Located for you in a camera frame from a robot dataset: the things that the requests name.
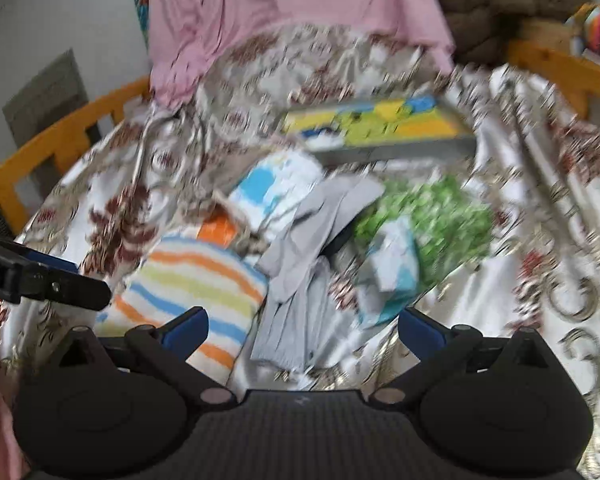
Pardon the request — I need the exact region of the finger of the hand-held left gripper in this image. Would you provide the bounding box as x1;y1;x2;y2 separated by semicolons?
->
20;266;112;312
22;249;81;276

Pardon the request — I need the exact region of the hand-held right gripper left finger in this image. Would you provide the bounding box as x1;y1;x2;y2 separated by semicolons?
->
55;306;238;410

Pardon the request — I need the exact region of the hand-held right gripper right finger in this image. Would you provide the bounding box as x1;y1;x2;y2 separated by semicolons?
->
397;306;547;410

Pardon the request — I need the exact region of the light blue white sock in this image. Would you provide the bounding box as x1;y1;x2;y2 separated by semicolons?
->
355;215;422;328

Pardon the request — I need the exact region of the grey cloth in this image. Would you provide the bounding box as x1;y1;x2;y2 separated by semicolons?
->
250;177;387;372

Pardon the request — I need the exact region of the white and blue cloth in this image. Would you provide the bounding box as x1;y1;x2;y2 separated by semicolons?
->
227;152;327;232

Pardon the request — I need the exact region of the shallow box with colourful drawing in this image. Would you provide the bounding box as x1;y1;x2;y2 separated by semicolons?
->
280;94;478;166

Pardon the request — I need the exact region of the striped towel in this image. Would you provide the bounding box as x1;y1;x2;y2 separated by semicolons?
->
97;235;271;386

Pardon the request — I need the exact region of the floral satin bedspread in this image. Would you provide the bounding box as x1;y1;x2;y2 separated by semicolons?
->
0;20;600;480

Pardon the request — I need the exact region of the orange cloth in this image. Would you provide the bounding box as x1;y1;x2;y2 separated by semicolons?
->
197;215;242;249

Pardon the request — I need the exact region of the green patterned cloth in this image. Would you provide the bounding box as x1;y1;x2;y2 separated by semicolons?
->
352;175;496;275

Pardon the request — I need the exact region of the brown quilted jacket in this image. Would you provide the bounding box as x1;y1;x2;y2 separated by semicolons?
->
430;0;600;66

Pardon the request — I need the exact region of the pink garment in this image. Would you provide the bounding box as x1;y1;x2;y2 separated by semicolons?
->
147;0;456;108

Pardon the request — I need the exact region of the colourful striped cloth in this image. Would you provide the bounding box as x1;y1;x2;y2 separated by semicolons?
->
565;2;600;61

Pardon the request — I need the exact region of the wooden bed frame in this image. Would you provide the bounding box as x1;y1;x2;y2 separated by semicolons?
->
0;40;600;235

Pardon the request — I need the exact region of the grey wall panel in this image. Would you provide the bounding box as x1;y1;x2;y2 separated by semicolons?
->
2;49;101;191

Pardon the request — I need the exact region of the teal patterned wall hanging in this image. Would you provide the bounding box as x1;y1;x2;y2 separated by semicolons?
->
132;0;154;53

